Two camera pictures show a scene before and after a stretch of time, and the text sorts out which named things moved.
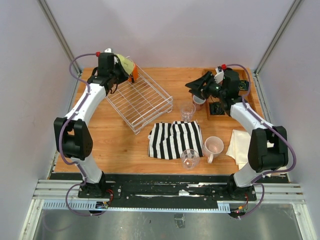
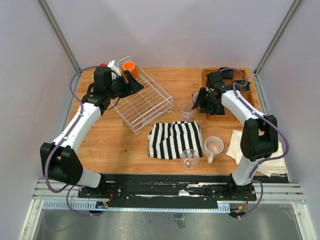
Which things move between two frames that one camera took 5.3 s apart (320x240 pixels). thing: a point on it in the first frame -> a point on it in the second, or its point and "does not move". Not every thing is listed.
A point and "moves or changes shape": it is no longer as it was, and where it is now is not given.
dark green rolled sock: (217, 108) does not move
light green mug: (128, 64) moves or changes shape
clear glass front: (190, 158) does not move
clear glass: (187, 111) does not move
